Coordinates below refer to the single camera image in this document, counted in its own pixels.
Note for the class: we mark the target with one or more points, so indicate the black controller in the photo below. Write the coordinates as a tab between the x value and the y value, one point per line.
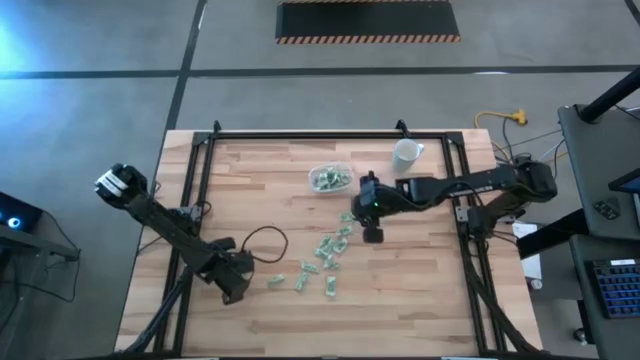
606	209

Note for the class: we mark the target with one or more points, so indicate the black computer with blue light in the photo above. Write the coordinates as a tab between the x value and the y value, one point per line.
25	210

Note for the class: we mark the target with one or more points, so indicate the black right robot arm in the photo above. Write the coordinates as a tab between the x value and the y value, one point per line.
475	187

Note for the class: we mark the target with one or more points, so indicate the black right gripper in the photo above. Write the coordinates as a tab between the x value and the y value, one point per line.
375	202

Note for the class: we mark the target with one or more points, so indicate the white patterned mug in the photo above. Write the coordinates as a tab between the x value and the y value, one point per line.
404	156

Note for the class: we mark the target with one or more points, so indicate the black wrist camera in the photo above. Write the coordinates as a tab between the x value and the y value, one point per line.
235	295
373	235

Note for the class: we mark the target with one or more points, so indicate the black caster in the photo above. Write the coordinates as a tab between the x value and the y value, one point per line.
580	335

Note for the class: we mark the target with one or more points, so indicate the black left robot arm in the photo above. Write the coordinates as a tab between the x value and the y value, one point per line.
165	225

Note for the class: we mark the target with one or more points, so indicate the black hazard-striped floor mat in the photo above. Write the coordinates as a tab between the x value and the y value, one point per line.
367	20

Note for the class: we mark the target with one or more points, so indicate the small white round cap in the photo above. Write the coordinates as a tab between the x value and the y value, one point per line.
536	284

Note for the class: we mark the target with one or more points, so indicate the clear plastic container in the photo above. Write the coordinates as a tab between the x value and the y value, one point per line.
314	187

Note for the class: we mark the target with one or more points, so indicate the black metal table frame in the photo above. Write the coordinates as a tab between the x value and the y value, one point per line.
300	135

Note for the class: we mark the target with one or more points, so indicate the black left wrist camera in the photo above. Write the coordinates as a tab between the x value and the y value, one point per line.
235	295

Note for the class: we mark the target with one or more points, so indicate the black backlit keyboard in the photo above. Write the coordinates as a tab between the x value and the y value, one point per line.
617	287

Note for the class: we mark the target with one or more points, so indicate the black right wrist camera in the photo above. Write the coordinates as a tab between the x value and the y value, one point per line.
373	235

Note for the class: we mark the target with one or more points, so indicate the grey desk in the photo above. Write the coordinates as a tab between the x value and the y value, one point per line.
585	145
615	340

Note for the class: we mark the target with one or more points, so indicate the green white Stevia packet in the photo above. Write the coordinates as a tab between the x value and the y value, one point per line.
325	242
321	252
309	267
344	230
330	285
276	280
330	264
302	281
341	179
346	216
331	174
322	181
340	245

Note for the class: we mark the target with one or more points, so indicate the white paper sheet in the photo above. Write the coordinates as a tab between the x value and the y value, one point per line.
532	265

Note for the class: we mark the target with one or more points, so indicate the black pole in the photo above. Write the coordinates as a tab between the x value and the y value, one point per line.
607	95

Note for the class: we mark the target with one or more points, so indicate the blue-lit screen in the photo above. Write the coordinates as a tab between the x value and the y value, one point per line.
631	184

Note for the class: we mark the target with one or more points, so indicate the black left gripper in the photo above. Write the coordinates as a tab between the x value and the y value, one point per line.
227	267

